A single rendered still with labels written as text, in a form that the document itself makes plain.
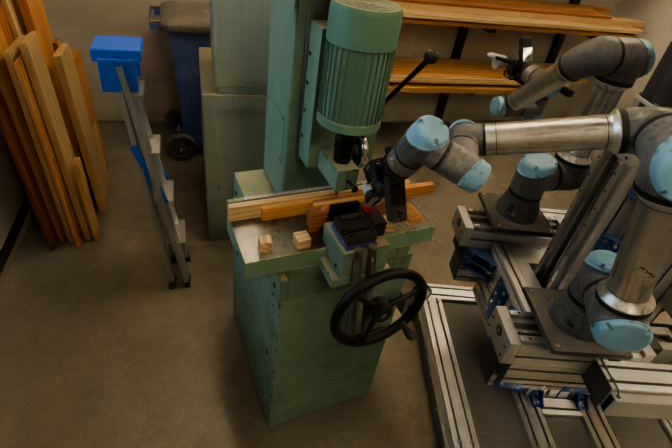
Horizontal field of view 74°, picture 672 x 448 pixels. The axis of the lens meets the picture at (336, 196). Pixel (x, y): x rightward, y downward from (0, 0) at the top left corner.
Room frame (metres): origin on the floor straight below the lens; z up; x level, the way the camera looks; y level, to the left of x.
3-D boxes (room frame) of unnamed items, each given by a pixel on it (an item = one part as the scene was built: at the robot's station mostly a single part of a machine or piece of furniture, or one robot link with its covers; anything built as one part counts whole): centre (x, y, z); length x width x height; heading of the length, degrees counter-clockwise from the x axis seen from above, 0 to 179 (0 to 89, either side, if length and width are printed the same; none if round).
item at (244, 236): (1.01, -0.03, 0.87); 0.61 x 0.30 x 0.06; 119
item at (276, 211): (1.14, -0.06, 0.92); 0.60 x 0.02 x 0.04; 119
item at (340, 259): (0.93, -0.07, 0.92); 0.15 x 0.13 x 0.09; 119
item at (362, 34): (1.11, 0.00, 1.35); 0.18 x 0.18 x 0.31
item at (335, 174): (1.13, 0.01, 1.03); 0.14 x 0.07 x 0.09; 29
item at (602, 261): (0.88, -0.72, 0.98); 0.13 x 0.12 x 0.14; 170
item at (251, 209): (1.12, 0.03, 0.93); 0.60 x 0.02 x 0.05; 119
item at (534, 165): (1.38, -0.68, 0.98); 0.13 x 0.12 x 0.14; 110
